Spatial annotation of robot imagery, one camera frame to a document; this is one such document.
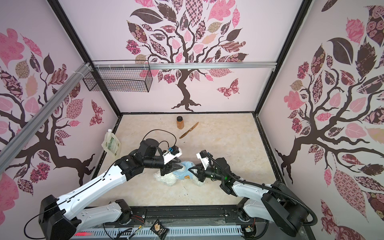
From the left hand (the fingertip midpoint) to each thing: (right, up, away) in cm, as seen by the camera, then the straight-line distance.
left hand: (179, 165), depth 72 cm
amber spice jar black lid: (-4, +22, +34) cm, 41 cm away
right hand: (+5, -2, +5) cm, 7 cm away
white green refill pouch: (-44, +8, +18) cm, 49 cm away
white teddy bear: (-6, -8, +4) cm, 11 cm away
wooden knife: (+4, +17, +38) cm, 42 cm away
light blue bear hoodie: (+2, -5, +3) cm, 6 cm away
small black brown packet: (-9, -30, -3) cm, 31 cm away
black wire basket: (-54, +59, +50) cm, 94 cm away
